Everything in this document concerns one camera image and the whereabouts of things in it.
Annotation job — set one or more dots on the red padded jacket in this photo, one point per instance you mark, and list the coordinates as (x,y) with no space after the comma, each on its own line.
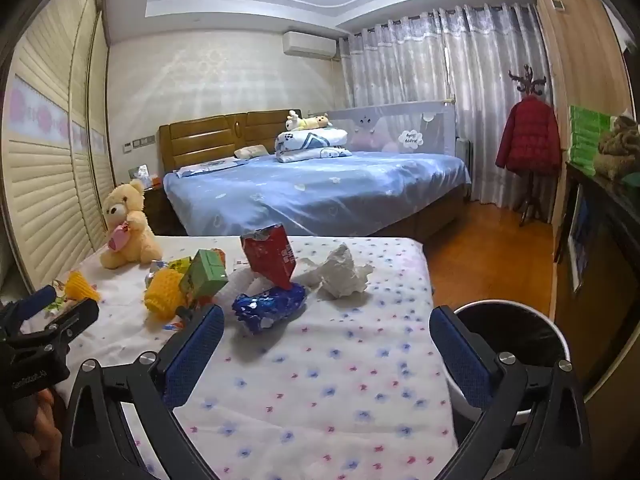
(530,135)

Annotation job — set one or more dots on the leaning picture frame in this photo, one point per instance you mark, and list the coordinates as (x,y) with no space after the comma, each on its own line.
(577,240)

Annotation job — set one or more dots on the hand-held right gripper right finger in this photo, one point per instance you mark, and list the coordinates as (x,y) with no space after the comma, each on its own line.
(460,355)

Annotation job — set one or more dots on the white air conditioner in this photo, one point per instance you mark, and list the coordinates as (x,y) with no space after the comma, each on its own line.
(310,44)

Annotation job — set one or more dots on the wooden headboard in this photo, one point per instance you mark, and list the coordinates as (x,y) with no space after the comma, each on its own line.
(200,140)

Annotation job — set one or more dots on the wooden nightstand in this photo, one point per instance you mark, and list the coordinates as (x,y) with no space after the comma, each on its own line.
(157,210)

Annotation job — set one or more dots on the beige teddy bear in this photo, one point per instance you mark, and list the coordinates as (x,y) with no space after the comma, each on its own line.
(127,205)

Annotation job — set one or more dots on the black cabinet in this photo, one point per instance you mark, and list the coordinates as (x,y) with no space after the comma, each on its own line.
(610,260)

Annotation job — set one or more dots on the yellow white plush toy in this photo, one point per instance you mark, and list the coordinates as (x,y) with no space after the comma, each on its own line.
(307,121)

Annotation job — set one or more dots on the stack of green packets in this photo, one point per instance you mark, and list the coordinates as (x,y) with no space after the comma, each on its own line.
(587,135)

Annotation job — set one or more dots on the louvered closet doors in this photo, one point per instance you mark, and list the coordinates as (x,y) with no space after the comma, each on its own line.
(45,170)

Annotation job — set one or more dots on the red snack bag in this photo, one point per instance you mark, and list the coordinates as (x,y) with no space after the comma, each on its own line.
(267,260)

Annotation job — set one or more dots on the wall switch panel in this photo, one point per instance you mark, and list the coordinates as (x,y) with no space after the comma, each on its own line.
(140,142)

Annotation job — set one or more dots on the large yellow foam net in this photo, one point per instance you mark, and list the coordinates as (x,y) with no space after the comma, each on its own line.
(162,295)

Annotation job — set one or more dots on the person's left hand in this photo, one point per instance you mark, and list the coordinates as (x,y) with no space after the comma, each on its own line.
(49,420)

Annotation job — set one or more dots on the grey bed guard rail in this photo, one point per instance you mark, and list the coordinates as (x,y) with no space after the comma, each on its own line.
(390,125)

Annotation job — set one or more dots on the red jacket on coat stand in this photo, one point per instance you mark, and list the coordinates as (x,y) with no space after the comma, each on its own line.
(527,82)

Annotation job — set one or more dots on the green carton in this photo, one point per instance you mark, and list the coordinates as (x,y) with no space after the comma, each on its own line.
(205,272)

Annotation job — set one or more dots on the red printed wrapper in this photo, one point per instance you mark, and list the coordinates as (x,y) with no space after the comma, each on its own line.
(175,326)

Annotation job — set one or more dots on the colourful snack wrapper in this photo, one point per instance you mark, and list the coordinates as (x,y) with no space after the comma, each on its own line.
(172,263)

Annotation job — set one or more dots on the small beige pillow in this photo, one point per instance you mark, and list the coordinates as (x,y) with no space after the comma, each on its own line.
(250,151)

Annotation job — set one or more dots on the bed with blue sheet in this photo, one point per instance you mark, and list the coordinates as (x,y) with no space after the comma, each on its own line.
(325,190)

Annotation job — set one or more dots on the green snack wrapper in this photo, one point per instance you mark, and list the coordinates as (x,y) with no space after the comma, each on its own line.
(59,305)

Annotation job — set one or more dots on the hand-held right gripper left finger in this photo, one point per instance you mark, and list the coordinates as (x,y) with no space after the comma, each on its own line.
(197,355)

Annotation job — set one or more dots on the brown fuzzy cloth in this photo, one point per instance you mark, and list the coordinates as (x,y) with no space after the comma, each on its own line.
(620,150)

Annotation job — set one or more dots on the tissue box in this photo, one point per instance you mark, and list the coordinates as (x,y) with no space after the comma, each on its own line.
(140,175)

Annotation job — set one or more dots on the folded printed quilt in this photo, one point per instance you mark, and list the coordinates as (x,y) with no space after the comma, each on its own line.
(310,142)

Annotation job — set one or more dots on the white floral blanket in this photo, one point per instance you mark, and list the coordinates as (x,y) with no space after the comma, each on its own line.
(325,385)

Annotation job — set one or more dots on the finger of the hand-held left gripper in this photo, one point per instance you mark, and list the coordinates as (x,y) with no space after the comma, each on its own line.
(75,317)
(40,296)

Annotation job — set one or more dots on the grey patterned curtain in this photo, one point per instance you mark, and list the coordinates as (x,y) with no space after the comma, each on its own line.
(400,60)

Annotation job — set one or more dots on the small white square plate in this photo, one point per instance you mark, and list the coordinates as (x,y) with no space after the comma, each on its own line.
(558,5)

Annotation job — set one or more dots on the small yellow foam net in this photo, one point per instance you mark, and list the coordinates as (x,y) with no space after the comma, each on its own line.
(80,287)

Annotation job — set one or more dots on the white trash bin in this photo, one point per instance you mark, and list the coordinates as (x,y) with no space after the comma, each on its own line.
(510,340)

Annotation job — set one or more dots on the blue snack wrapper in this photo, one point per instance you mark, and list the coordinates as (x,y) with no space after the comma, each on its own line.
(265,307)

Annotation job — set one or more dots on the white tissue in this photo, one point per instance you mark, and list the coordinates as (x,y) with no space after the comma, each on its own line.
(342,270)

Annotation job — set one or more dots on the flat blue printed pillow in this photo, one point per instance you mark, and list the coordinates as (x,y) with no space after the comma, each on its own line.
(210,165)

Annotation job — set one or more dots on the wooden wardrobe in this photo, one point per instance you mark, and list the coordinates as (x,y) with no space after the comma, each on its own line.
(575,60)

